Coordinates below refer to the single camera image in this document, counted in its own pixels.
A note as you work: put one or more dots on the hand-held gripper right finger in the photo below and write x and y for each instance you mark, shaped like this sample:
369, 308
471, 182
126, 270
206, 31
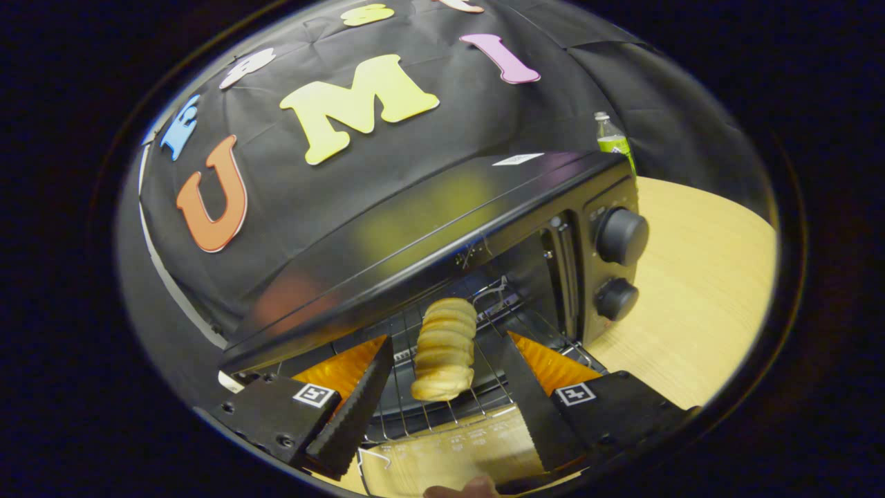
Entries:
536, 415

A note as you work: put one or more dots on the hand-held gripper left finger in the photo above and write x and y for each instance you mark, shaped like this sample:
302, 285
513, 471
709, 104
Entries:
352, 415

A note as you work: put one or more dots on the golden ridged bread roll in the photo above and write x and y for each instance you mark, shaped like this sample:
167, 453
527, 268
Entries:
444, 346

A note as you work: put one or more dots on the black toaster oven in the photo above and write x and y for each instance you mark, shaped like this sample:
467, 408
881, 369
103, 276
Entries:
429, 228

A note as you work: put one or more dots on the green label plastic bottle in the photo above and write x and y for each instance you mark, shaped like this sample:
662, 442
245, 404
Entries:
612, 142

